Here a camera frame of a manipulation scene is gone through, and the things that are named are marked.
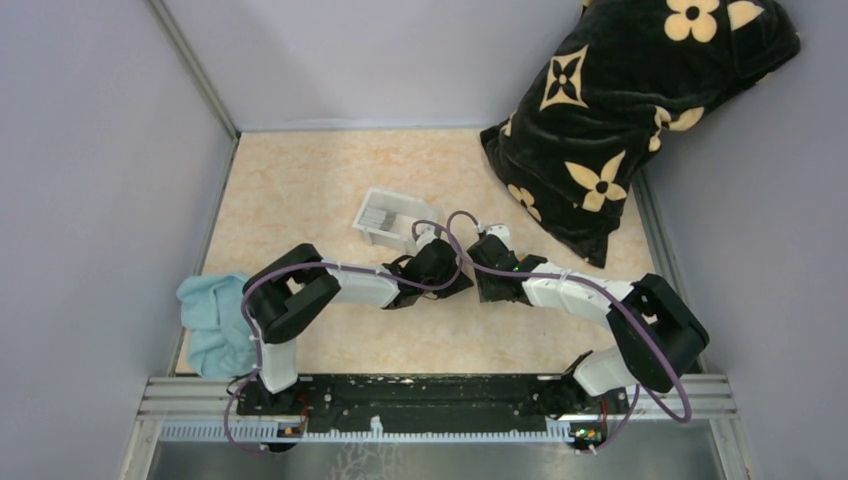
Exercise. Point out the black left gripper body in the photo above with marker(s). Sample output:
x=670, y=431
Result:
x=445, y=292

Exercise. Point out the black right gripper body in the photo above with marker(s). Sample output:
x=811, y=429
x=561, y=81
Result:
x=487, y=286

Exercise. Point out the white plastic card box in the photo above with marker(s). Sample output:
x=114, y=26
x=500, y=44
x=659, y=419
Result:
x=407, y=208

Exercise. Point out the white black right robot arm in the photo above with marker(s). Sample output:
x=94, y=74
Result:
x=657, y=337

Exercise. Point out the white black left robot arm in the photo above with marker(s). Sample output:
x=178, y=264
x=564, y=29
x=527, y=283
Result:
x=283, y=299

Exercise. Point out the light blue cloth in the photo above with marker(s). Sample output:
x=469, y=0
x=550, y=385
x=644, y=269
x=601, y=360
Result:
x=220, y=343

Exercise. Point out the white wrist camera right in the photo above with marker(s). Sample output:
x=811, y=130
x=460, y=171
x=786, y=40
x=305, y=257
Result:
x=501, y=231

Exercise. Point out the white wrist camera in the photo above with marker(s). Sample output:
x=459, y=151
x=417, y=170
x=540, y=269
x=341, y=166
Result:
x=501, y=231
x=428, y=235

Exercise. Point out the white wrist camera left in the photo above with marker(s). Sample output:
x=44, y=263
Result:
x=428, y=235

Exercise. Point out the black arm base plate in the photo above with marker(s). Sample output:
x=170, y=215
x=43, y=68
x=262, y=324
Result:
x=544, y=394

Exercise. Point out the aluminium frame rail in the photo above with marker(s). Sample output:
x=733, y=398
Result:
x=193, y=409

